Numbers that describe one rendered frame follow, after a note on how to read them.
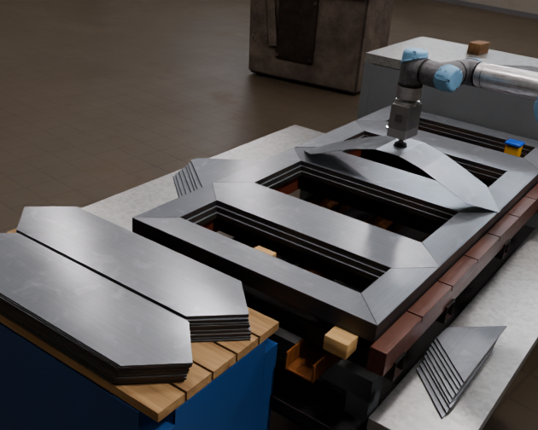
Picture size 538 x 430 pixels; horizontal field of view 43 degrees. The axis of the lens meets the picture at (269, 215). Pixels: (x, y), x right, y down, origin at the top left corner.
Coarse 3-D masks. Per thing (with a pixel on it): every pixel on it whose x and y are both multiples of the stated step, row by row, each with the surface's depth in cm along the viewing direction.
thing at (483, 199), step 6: (486, 186) 212; (480, 192) 208; (486, 192) 210; (474, 198) 204; (480, 198) 205; (486, 198) 207; (492, 198) 208; (474, 204) 201; (480, 204) 202; (486, 204) 204; (492, 204) 205
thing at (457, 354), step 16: (448, 336) 168; (464, 336) 169; (480, 336) 169; (496, 336) 170; (432, 352) 164; (448, 352) 162; (464, 352) 163; (480, 352) 163; (432, 368) 160; (448, 368) 159; (464, 368) 158; (480, 368) 164; (432, 384) 156; (448, 384) 155; (464, 384) 155; (432, 400) 152; (448, 400) 150
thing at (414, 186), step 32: (448, 128) 278; (320, 160) 231; (352, 160) 233; (352, 192) 220; (384, 192) 214; (416, 192) 212; (448, 192) 214; (256, 224) 189; (192, 256) 173; (320, 256) 179; (352, 256) 174; (256, 288) 163; (288, 288) 157; (352, 320) 149; (384, 320) 149
